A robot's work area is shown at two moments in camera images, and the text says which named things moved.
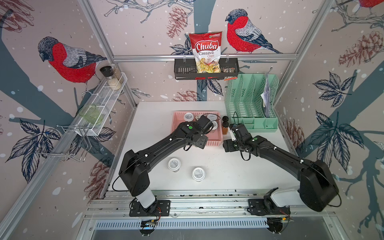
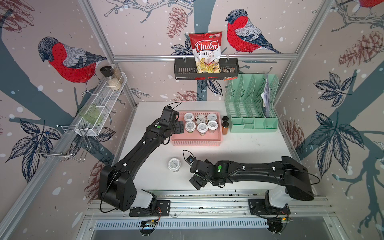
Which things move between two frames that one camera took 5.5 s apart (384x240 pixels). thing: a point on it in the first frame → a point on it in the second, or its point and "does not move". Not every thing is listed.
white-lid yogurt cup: x=189 y=117 does not move
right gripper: x=227 y=146 → x=195 y=180
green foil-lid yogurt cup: x=212 y=117 does not move
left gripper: x=204 y=141 → x=179 y=126
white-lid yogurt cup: x=215 y=125 does not move
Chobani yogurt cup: x=198 y=117 does not move
